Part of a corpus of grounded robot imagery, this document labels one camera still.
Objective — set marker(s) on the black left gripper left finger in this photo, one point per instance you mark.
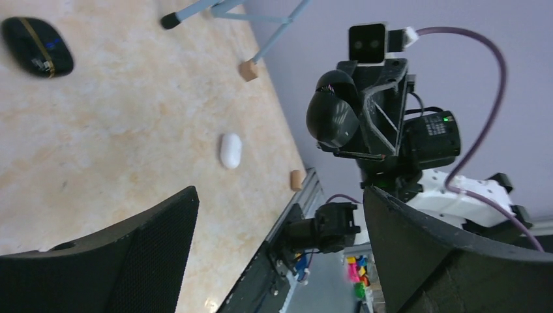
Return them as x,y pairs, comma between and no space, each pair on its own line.
136,265

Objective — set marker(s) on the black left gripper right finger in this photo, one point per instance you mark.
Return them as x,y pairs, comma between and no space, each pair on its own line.
426,265

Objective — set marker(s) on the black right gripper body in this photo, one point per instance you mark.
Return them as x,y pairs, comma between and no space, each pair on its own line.
380,107

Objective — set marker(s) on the black oval charging case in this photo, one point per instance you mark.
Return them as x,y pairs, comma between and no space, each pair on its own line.
330,118

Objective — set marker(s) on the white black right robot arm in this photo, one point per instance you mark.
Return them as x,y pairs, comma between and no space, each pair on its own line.
430,141

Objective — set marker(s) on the white oval charging case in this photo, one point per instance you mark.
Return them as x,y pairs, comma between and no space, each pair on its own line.
231,147

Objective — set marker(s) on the black case with gold band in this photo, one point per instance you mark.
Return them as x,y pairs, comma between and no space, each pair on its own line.
37,46

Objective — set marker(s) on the small wooden cylinder block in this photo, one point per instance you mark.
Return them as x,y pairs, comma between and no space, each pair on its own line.
296,180

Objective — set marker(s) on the wooden block under tripod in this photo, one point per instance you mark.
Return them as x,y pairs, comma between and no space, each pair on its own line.
248,70

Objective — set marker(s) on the light blue tripod stand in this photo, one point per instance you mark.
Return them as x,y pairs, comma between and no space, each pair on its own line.
221,9

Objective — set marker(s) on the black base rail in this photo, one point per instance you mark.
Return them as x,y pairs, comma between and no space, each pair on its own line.
267,284

